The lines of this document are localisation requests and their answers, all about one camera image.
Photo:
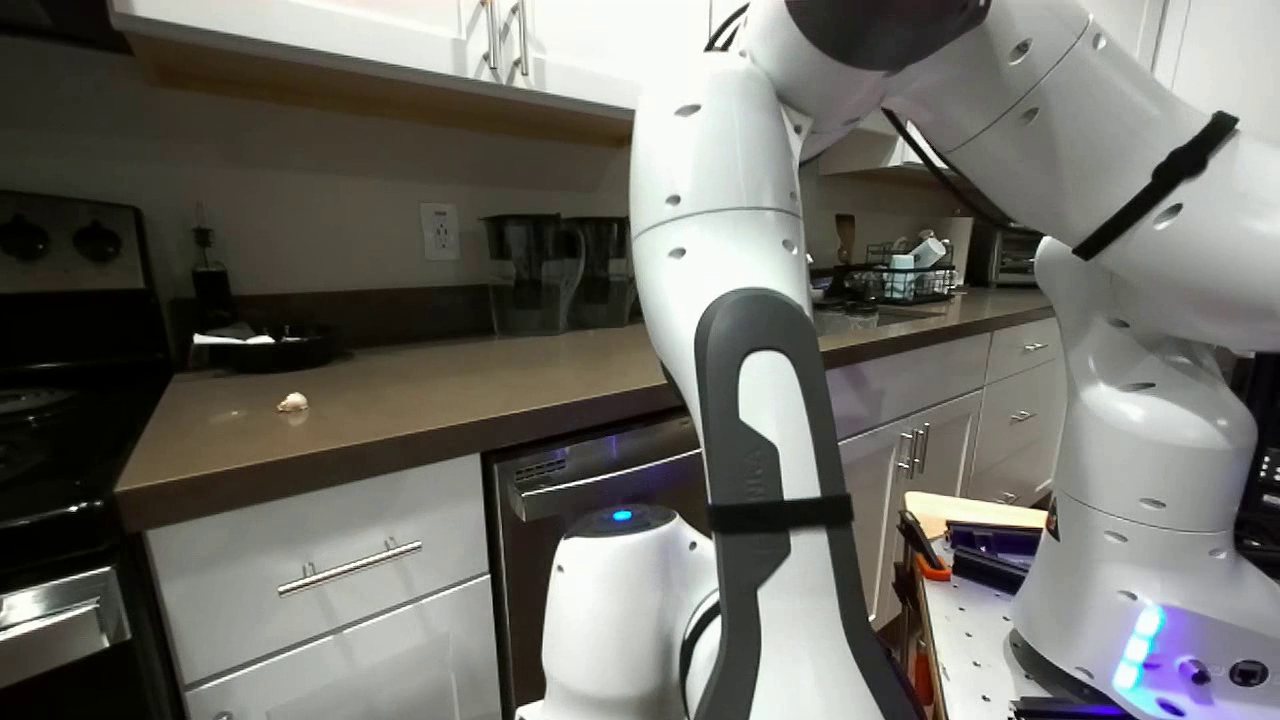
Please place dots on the small dark soap bottle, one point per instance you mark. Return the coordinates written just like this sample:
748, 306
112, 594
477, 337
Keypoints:
843, 238

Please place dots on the deep white drawer front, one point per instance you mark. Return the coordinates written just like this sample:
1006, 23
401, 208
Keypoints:
1015, 429

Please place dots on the white pull-out cabinet front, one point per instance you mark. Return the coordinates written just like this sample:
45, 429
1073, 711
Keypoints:
361, 655

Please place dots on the black tray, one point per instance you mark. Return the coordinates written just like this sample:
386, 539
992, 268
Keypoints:
260, 349

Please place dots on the wooden board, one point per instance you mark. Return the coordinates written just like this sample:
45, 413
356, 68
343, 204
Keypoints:
980, 511

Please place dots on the wide white drawer front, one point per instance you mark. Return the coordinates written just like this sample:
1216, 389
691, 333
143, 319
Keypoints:
906, 379

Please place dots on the small white drawer front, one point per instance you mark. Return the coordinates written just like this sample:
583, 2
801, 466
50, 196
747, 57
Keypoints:
1024, 347

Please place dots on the stainless steel dishwasher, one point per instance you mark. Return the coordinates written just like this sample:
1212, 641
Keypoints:
587, 466

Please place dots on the black kitchen stove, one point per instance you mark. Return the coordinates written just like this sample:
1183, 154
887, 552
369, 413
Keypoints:
52, 400

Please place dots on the white wall cabinet with shelf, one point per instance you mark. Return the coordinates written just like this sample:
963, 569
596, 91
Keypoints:
335, 25

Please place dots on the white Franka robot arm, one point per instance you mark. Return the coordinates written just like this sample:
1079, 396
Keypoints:
722, 203

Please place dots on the black box stack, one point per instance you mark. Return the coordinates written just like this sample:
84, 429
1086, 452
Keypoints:
992, 549

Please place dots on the narrow white cabinet door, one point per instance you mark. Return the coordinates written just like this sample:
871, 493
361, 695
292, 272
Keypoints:
945, 445

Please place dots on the small white scrap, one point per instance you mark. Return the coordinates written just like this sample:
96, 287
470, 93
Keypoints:
292, 400

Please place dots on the microwave oven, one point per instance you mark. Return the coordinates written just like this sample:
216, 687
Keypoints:
1017, 255

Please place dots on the tall white cabinet door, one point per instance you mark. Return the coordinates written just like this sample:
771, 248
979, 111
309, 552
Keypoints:
874, 505

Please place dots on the white wall outlet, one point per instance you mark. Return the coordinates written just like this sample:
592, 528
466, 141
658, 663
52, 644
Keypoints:
437, 229

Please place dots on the black coffee maker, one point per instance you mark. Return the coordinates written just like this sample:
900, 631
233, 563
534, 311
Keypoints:
526, 272

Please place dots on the orange clamp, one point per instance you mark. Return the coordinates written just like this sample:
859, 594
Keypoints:
922, 666

